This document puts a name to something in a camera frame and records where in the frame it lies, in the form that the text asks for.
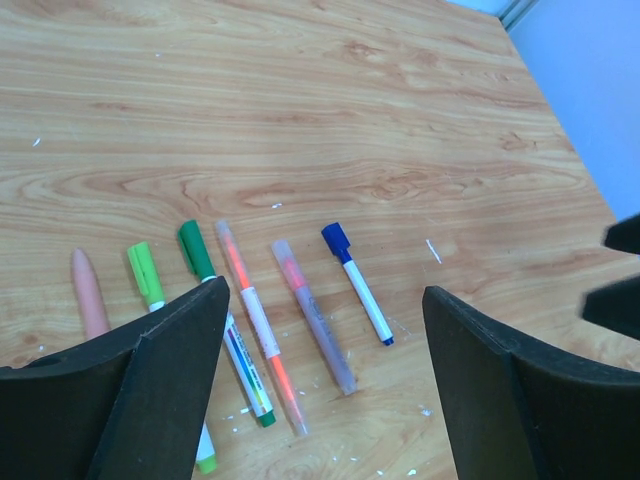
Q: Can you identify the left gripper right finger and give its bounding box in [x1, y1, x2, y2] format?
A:
[422, 286, 639, 479]

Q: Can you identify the light green pen cap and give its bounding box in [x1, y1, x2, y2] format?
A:
[127, 242, 166, 312]

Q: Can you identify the purple pen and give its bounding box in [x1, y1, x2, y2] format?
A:
[271, 239, 357, 396]

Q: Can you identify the blue pen cap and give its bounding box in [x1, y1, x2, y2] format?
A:
[321, 222, 352, 264]

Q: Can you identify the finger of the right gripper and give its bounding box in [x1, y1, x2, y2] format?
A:
[581, 276, 640, 340]
[603, 214, 640, 255]

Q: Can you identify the white pen green tip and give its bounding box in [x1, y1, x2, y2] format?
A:
[147, 300, 220, 476]

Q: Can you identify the pink pen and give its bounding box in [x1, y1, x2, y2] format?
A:
[71, 248, 110, 340]

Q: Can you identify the white blue pen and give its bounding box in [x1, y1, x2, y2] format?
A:
[224, 311, 276, 428]
[343, 260, 394, 346]

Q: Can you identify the dark green pen cap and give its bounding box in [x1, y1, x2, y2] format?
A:
[177, 219, 216, 283]

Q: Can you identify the orange highlighter pen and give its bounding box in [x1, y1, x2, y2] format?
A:
[216, 220, 309, 436]

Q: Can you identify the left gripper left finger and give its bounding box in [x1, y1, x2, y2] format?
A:
[1, 278, 230, 479]

